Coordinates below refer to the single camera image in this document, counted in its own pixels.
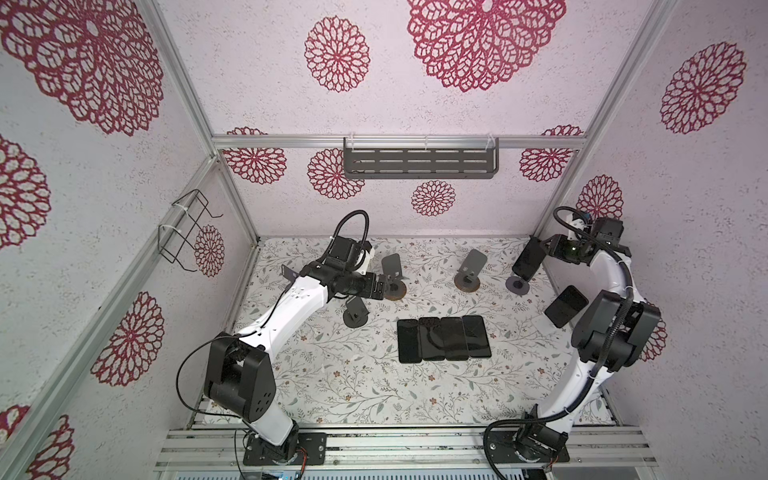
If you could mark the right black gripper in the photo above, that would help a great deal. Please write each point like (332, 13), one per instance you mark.
(557, 248)

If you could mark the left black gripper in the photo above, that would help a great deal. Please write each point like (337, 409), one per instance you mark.
(369, 290)

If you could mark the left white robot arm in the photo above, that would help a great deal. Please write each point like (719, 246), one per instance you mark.
(240, 376)

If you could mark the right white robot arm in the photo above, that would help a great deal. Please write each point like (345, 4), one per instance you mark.
(617, 324)

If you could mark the dark grey round stand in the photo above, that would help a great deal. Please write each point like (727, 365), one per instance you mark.
(356, 313)

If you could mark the centre wood-rim phone stand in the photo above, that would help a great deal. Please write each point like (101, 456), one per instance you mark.
(394, 286)

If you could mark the far left grey stand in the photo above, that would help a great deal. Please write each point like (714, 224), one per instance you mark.
(289, 274)

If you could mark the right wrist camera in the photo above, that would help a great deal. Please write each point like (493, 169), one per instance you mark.
(580, 222)

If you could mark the grey wall shelf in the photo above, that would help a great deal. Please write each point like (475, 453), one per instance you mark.
(425, 163)

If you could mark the black wire wall rack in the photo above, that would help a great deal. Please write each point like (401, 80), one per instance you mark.
(192, 242)

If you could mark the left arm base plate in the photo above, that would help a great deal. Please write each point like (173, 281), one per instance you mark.
(300, 448)

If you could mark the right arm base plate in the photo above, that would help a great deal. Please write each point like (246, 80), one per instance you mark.
(532, 444)

